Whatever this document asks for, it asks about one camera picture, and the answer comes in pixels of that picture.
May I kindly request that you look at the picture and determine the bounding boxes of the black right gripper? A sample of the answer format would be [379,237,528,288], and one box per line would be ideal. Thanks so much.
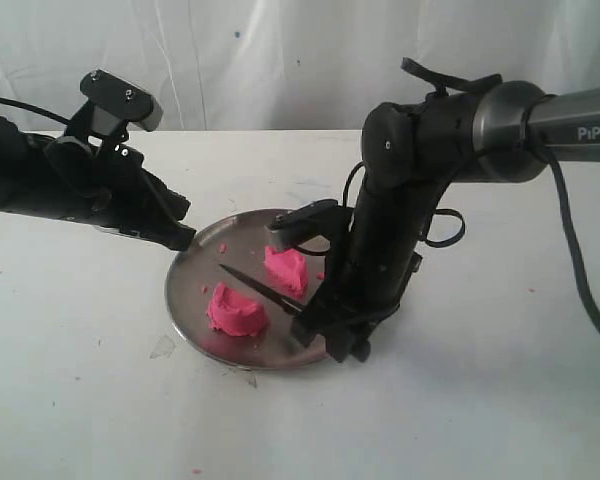
[290,174,443,363]

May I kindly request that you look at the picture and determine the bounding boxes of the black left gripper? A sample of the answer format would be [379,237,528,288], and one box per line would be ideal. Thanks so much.
[44,135,196,251]

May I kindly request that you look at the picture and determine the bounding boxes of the black knife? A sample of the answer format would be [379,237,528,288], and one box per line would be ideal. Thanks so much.
[220,264,305,316]

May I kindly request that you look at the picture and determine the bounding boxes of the pink dough piece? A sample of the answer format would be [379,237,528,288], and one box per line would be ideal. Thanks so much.
[206,282,269,337]
[264,246,308,300]

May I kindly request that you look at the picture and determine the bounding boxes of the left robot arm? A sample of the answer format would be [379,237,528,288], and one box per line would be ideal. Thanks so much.
[0,116,195,251]

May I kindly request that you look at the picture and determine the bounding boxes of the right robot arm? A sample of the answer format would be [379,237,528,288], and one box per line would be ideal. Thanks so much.
[291,58,600,361]

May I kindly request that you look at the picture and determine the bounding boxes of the round steel plate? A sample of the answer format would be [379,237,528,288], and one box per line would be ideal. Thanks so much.
[165,208,328,370]

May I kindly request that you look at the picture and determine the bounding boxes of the white backdrop curtain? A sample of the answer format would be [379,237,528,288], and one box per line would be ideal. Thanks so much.
[0,1,600,130]

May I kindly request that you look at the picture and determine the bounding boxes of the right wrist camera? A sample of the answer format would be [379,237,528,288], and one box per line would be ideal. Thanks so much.
[267,199,338,251]

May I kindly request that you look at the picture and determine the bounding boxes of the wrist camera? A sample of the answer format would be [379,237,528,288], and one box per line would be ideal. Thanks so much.
[267,199,338,251]
[80,70,163,135]

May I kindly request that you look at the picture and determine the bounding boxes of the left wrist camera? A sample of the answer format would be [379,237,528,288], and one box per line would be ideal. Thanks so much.
[80,70,163,135]

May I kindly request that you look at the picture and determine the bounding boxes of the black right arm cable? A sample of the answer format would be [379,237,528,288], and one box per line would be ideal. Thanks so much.
[539,144,600,361]

